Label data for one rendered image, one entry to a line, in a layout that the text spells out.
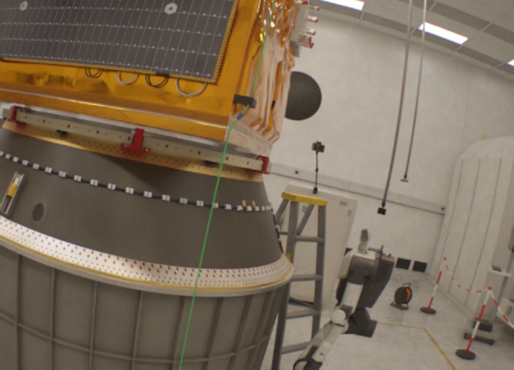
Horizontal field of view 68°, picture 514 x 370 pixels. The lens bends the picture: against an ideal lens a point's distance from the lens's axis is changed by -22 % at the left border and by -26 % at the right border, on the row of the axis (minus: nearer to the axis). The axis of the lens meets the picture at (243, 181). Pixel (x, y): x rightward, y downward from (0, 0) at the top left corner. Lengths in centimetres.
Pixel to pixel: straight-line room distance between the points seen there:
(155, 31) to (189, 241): 87
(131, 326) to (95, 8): 135
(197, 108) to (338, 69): 853
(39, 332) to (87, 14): 140
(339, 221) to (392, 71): 518
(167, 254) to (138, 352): 48
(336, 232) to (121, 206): 431
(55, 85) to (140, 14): 48
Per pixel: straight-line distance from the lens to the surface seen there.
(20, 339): 213
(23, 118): 224
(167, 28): 177
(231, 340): 224
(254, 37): 176
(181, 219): 199
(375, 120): 1006
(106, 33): 187
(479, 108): 1097
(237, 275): 210
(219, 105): 169
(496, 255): 746
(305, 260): 598
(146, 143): 197
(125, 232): 189
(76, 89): 192
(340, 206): 591
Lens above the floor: 172
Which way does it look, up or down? 3 degrees down
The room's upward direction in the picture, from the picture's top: 13 degrees clockwise
